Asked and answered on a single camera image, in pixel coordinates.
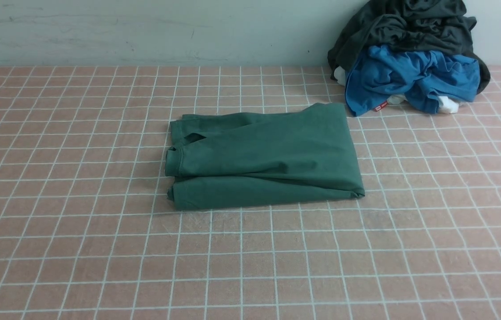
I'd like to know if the green long-sleeve shirt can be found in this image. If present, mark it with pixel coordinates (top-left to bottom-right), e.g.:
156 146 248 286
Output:
165 103 366 211

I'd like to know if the blue crumpled garment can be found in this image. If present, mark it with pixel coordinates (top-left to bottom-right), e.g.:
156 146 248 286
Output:
345 45 481 117

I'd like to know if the dark grey crumpled garment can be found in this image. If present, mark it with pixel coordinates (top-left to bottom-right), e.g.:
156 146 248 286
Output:
327 0 478 72

